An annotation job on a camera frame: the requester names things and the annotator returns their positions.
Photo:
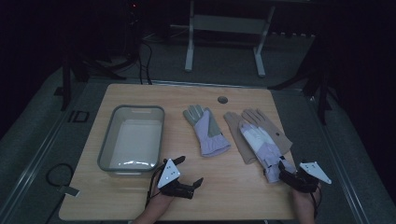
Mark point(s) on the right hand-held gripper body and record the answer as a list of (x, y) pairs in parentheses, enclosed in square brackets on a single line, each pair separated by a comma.
[(306, 182)]

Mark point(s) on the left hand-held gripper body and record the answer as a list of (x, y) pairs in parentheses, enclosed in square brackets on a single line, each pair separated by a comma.
[(169, 174)]

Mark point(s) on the purple and white glove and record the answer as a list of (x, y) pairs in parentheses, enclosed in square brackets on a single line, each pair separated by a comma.
[(264, 146)]

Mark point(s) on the beige glove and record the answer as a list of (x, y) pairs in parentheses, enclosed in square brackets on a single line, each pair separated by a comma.
[(238, 137), (274, 130)]

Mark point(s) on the purple and grey glove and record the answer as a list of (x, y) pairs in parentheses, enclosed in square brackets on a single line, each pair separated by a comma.
[(207, 133)]

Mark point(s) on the grey plastic bin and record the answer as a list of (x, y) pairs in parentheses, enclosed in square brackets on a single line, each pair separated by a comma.
[(134, 140)]

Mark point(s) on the person's right hand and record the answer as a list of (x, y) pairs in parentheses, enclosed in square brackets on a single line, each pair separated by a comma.
[(303, 203)]

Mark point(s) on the person's left hand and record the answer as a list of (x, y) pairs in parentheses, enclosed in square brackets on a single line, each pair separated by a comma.
[(157, 203)]

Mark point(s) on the black stand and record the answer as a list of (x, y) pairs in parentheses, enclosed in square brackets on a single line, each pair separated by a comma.
[(66, 81), (320, 90)]

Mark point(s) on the white metal stand frame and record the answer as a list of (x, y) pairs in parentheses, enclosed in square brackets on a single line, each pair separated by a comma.
[(229, 23)]

